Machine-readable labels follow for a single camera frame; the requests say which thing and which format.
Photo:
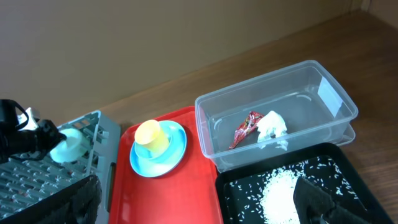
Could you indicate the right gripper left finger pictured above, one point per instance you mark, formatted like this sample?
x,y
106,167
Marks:
x,y
75,204

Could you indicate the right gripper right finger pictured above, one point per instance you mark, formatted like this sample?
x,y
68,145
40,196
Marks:
x,y
314,205

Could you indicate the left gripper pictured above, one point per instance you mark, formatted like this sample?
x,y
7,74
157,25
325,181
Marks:
x,y
43,139

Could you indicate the green bowl with rice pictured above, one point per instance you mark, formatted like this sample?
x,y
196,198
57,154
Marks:
x,y
69,150

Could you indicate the light blue plate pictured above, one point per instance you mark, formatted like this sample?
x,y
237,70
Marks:
x,y
146,168

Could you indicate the white tissue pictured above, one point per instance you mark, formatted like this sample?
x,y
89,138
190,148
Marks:
x,y
271,126

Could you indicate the yellow plastic cup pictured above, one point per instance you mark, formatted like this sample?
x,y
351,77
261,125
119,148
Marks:
x,y
151,136

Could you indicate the red snack wrapper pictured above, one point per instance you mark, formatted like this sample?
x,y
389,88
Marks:
x,y
246,127

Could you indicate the small green bowl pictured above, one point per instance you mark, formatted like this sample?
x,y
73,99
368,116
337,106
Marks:
x,y
159,156

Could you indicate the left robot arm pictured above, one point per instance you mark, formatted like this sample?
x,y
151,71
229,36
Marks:
x,y
9,115

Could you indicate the grey dishwasher rack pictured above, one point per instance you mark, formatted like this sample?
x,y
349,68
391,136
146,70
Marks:
x,y
26,183

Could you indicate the pile of white rice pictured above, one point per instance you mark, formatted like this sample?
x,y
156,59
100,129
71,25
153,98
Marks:
x,y
277,202

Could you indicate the black plastic tray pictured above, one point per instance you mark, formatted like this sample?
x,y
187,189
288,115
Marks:
x,y
324,165

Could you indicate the clear plastic bin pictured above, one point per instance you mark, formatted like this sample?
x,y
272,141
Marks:
x,y
313,105

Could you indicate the red plastic tray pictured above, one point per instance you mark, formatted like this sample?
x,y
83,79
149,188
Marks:
x,y
187,194

